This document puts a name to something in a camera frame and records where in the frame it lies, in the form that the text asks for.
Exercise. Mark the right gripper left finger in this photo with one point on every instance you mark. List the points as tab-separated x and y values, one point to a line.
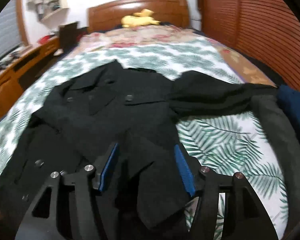
66	207

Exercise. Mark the floral quilt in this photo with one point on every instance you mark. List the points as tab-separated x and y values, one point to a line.
145	36

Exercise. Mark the white wall shelf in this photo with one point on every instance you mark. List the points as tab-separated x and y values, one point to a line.
50	2

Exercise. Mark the wooden louvered wardrobe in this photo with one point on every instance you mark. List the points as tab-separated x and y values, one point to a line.
266	30

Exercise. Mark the yellow plush toy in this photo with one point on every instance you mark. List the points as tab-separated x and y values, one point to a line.
142	18

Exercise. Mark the dark wooden chair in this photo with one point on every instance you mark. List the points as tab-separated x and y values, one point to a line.
67	35

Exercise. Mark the red basket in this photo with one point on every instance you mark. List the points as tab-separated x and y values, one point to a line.
44	40

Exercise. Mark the wooden desk cabinet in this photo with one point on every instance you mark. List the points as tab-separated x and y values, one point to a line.
24	71

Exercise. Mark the palm leaf bedspread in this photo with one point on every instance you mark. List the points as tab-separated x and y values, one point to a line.
226	143

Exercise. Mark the black double-breasted coat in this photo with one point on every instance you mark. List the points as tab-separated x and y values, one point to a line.
138	110

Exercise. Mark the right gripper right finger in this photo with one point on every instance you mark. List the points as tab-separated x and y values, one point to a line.
244	214

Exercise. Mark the folded navy garment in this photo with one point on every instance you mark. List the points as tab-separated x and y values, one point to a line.
289	101

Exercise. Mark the folded grey garment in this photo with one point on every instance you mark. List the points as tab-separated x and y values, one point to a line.
283	140

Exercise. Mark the grey window blind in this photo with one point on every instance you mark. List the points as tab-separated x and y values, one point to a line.
9	31

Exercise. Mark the wooden headboard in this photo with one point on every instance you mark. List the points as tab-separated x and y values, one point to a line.
108	15

